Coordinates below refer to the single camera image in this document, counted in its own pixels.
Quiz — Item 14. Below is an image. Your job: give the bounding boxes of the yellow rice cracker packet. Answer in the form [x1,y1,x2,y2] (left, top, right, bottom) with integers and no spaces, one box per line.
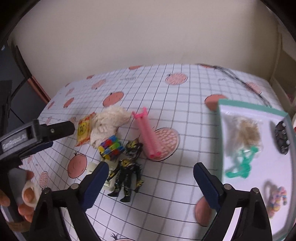
[75,112,95,147]

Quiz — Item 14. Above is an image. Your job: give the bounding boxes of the cream lace cloth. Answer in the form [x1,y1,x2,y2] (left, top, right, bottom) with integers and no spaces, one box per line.
[90,106,132,148]

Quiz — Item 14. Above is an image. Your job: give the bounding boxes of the colourful block puzzle toy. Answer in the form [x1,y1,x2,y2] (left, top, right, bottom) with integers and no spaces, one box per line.
[98,135,125,161]

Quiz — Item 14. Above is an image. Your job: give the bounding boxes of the cream plastic folding stand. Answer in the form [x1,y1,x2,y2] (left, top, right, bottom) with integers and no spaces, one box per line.
[86,160,118,191]

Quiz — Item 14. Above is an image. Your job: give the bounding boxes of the black gold action figure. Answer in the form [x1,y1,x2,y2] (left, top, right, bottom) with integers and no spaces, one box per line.
[107,138,144,203]

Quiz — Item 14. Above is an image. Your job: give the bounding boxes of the pink hair roller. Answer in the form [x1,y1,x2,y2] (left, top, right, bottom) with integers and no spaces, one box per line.
[132,107,162,160]

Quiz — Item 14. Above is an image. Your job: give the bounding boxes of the left human hand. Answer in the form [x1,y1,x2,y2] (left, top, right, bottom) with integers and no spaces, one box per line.
[9,169,40,223]

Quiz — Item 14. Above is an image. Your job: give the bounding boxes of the green plastic hair clip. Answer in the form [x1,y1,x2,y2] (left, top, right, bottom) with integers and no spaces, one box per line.
[225,146,259,179]

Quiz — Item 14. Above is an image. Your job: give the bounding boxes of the teal white tray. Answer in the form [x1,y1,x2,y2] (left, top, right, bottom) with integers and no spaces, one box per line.
[217,99,295,240]

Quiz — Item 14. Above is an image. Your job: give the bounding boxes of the clear bag beige contents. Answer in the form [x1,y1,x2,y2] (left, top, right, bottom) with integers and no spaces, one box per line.
[223,114,263,156]

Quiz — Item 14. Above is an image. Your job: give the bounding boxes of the black toy car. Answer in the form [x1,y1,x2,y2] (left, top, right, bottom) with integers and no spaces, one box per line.
[274,121,290,155]

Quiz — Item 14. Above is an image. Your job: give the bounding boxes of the pomegranate grid tablecloth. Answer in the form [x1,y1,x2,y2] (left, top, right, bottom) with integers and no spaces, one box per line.
[0,63,293,241]

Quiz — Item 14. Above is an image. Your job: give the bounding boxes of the black cable on table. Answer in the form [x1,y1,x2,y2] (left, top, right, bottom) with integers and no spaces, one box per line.
[196,63,273,108]

